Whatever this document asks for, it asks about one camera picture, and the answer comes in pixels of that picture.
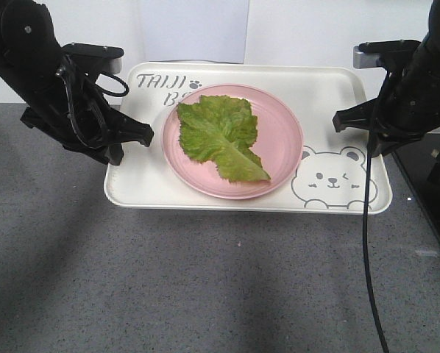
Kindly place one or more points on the black gas stove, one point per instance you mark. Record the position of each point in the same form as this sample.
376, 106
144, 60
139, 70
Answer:
419, 163

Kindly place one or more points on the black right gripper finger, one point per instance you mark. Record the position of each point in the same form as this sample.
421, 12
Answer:
380, 144
362, 116

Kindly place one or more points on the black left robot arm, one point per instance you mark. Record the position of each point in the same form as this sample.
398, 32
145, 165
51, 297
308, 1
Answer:
29, 51

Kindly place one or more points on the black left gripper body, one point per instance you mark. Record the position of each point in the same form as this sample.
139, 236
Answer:
74, 110

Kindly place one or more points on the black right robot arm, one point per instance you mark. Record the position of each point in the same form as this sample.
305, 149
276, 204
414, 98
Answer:
408, 104

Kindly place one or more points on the green lettuce leaf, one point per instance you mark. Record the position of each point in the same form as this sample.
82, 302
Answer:
222, 129

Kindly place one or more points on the cream bear serving tray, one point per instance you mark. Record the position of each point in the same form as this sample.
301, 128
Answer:
333, 175

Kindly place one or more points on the white paper sheet on wall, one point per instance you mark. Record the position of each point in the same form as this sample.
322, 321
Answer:
212, 31

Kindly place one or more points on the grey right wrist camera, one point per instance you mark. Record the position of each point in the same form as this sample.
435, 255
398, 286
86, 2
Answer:
367, 55

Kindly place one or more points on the pink round plate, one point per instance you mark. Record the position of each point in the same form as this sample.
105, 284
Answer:
279, 145

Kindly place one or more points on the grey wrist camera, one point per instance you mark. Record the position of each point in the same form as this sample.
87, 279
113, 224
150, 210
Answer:
112, 66
367, 55

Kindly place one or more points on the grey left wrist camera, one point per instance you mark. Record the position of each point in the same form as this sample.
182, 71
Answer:
112, 66

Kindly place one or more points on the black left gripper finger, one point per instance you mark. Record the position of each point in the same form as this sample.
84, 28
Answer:
114, 154
124, 129

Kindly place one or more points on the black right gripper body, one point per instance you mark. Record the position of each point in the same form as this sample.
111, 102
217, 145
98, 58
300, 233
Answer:
409, 105

